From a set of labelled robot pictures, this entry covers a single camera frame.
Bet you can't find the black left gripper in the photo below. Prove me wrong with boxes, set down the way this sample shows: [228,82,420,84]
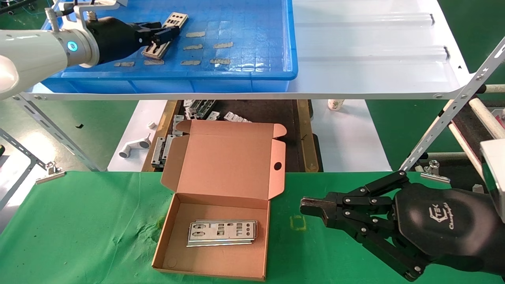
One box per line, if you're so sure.
[87,17,181,66]

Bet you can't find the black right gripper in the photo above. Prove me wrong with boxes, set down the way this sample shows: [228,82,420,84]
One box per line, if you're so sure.
[300,170,499,281]

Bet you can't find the blue plastic tray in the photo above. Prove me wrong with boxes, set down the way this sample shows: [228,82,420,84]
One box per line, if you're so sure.
[39,0,298,93]

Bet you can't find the wood-framed black tray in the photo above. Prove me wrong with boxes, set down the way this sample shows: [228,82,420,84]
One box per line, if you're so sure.
[141,99,323,173]

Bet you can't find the open brown cardboard box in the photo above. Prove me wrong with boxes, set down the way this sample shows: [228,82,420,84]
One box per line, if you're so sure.
[152,120,287,281]

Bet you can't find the silver binder clip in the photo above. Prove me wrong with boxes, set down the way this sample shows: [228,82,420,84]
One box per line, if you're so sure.
[36,161,65,185]
[420,160,451,184]

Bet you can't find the white pipe fitting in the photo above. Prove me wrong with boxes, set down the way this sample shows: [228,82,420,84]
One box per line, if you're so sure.
[118,134,152,159]

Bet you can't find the white slotted shelf strut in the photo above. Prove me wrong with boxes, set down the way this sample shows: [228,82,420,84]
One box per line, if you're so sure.
[14,94,101,172]
[399,37,505,172]

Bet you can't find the black chair base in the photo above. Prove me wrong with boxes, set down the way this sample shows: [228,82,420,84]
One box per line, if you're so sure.
[0,0,37,15]

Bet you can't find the white metal shelf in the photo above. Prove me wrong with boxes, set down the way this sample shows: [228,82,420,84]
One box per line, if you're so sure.
[18,0,474,101]

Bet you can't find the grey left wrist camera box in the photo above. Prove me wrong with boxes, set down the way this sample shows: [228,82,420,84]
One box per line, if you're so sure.
[45,0,129,33]

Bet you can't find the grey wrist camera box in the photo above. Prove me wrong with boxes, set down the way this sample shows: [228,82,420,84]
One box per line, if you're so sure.
[45,0,129,33]
[479,139,505,224]

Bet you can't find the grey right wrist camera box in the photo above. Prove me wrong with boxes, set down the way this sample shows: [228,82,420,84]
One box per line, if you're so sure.
[479,139,505,224]

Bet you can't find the white slotted frame brace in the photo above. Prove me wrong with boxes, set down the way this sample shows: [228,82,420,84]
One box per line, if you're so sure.
[0,128,50,211]

